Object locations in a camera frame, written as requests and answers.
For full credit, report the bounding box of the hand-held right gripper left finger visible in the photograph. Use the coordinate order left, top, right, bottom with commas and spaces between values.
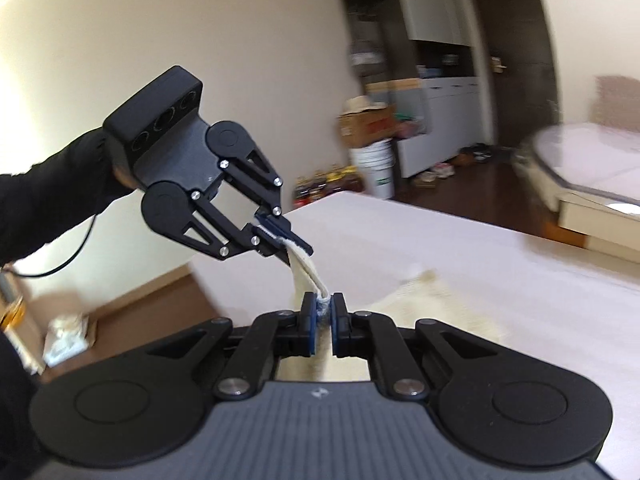
144, 292, 318, 401

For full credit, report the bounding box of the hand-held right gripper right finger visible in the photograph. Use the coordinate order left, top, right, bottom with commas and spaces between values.
330, 292, 494, 402

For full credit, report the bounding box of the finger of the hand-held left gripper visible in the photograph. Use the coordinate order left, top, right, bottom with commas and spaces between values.
172, 190, 293, 264
217, 141, 316, 257

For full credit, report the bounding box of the cream terry towel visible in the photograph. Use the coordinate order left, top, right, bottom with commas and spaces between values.
255, 217, 507, 383

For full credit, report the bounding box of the person's left forearm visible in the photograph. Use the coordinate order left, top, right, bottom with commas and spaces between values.
0, 127, 135, 267

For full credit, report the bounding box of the row of bottles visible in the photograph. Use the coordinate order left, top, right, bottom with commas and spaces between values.
292, 161, 366, 209

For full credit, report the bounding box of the white plastic bucket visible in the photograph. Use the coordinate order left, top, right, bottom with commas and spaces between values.
349, 138, 397, 201

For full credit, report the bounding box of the printed cardboard box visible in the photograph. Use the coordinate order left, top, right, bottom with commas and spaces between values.
337, 102, 401, 149

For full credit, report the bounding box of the pile of colourful bags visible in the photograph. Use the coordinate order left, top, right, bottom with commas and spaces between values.
392, 112, 429, 144

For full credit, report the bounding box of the group of shoes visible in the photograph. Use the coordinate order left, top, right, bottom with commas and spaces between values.
415, 142, 496, 191

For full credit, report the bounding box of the white plastic bag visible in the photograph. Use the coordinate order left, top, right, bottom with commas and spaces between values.
42, 311, 92, 369

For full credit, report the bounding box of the dark wooden door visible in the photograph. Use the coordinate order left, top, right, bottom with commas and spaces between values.
470, 0, 557, 149

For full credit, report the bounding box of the person's black clothing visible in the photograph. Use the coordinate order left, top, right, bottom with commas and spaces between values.
0, 327, 48, 480

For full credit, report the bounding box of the cream side table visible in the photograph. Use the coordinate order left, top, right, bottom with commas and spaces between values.
512, 120, 640, 266

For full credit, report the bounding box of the pink patterned board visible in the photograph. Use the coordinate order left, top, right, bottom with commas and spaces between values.
594, 74, 640, 129

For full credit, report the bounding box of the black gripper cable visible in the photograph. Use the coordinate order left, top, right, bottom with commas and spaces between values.
7, 215, 98, 279

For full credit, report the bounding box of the grey wall cabinet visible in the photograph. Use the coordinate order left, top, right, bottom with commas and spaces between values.
340, 0, 484, 179

